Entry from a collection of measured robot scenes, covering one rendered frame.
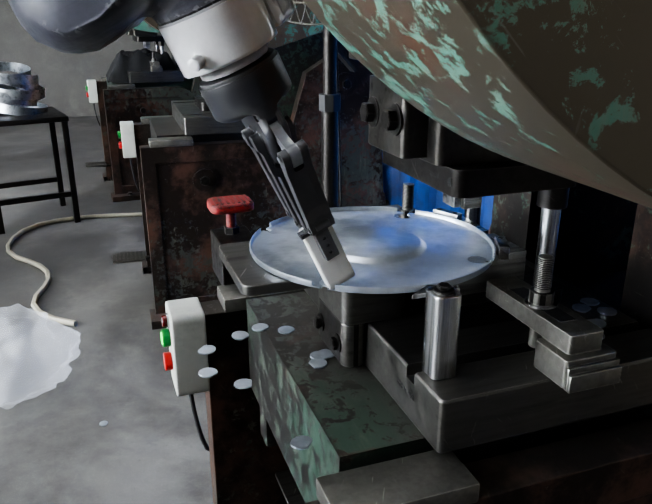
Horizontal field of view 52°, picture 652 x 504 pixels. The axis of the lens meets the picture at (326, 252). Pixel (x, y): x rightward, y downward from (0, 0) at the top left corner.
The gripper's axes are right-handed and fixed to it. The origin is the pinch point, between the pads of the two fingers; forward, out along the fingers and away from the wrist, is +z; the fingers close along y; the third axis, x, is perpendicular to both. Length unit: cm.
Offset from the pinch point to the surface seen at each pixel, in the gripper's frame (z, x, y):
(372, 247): 6.6, 6.6, -7.8
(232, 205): 5.7, -2.3, -40.7
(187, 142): 23, 6, -162
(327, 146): 24, 30, -95
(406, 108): -7.1, 15.5, -5.3
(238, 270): 0.7, -8.1, -8.5
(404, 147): -3.3, 13.7, -5.4
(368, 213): 9.7, 11.9, -22.1
